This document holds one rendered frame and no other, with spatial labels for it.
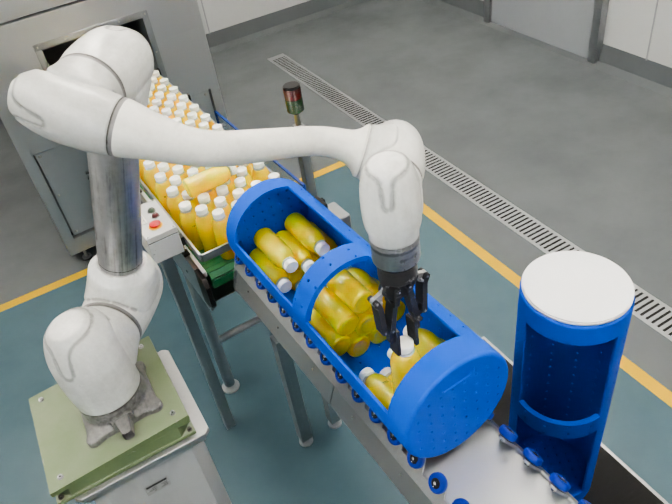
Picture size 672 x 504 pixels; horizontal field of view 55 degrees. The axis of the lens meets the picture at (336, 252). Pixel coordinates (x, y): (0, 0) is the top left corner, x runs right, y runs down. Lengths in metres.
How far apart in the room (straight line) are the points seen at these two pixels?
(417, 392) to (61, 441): 0.84
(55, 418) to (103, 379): 0.26
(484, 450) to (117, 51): 1.13
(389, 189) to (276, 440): 1.87
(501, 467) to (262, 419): 1.49
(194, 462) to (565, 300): 1.01
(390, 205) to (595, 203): 2.86
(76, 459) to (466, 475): 0.87
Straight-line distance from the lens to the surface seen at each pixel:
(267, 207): 1.94
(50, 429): 1.72
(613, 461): 2.54
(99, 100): 1.12
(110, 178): 1.38
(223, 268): 2.16
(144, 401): 1.60
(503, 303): 3.19
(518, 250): 3.48
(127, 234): 1.47
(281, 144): 1.15
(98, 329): 1.48
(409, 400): 1.33
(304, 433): 2.66
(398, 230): 1.08
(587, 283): 1.80
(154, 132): 1.10
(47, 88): 1.14
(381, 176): 1.04
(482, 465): 1.55
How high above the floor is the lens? 2.25
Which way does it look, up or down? 40 degrees down
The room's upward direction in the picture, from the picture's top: 9 degrees counter-clockwise
